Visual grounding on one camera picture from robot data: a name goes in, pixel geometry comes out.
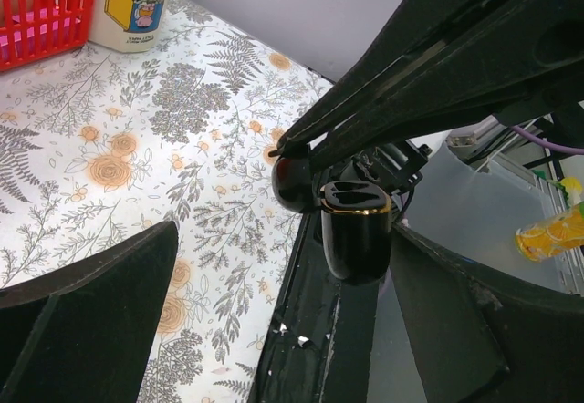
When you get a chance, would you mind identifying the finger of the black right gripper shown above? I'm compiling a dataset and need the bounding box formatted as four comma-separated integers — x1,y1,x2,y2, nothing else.
310,0,583,170
267,0,584,158

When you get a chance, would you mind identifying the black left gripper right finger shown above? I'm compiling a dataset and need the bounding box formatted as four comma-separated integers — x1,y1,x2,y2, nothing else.
390,226,583,402

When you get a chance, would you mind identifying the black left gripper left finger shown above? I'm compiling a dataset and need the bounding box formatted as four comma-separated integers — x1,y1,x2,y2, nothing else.
1,222,178,402

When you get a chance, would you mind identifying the black case with gold line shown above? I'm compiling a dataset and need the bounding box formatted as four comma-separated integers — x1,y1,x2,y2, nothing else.
272,156,392,285

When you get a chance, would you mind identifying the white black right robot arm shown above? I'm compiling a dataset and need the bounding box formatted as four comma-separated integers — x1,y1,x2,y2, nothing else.
272,0,583,213

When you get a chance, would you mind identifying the green orange drink bottle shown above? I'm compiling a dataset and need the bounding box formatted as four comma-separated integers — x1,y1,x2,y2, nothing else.
515,177,583,262

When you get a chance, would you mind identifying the floral patterned table mat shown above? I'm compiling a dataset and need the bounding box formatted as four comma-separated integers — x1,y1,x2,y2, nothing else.
1,0,331,402

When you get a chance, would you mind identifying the red plastic shopping basket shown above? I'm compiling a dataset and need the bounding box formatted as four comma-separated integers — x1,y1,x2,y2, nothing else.
1,0,94,72

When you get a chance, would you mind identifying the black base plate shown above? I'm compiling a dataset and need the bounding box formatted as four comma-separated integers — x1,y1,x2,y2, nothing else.
247,215,380,403

